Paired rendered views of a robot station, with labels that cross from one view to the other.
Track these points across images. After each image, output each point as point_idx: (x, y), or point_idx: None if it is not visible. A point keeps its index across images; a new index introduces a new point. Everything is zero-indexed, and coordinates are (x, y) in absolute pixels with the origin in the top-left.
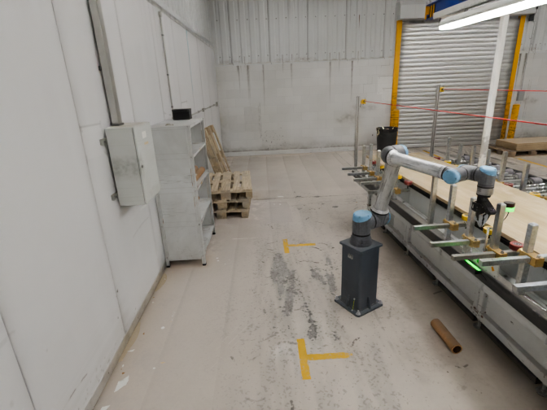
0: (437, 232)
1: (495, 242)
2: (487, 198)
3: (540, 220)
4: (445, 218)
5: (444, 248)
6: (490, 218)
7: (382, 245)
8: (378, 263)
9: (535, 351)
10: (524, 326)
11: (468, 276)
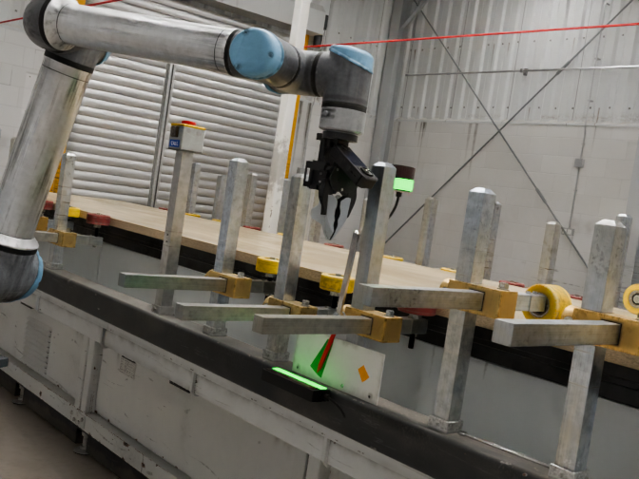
0: (185, 322)
1: None
2: (349, 148)
3: (434, 280)
4: (212, 269)
5: (210, 360)
6: (327, 268)
7: (6, 362)
8: None
9: None
10: None
11: (281, 434)
